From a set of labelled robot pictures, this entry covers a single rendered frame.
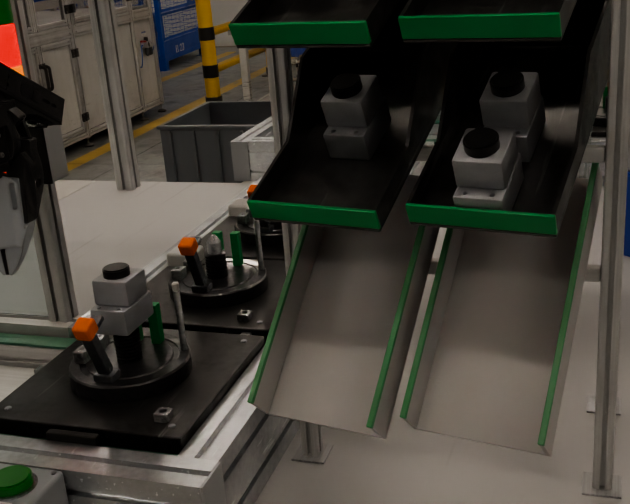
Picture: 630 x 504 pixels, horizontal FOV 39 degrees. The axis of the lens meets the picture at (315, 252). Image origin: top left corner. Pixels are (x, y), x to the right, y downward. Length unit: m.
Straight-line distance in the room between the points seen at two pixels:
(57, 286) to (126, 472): 0.41
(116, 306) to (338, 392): 0.28
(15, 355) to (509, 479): 0.67
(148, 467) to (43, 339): 0.39
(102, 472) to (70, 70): 6.01
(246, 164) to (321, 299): 1.31
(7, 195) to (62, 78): 5.95
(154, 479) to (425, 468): 0.32
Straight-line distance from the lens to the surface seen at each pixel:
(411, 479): 1.02
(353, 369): 0.88
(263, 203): 0.82
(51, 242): 1.22
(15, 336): 1.29
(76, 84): 6.85
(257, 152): 2.20
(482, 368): 0.86
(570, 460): 1.06
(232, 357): 1.07
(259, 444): 1.00
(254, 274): 1.26
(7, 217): 0.79
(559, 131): 0.87
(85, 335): 0.96
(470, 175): 0.76
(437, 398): 0.87
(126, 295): 1.00
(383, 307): 0.89
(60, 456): 0.97
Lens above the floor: 1.44
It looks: 20 degrees down
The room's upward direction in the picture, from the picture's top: 4 degrees counter-clockwise
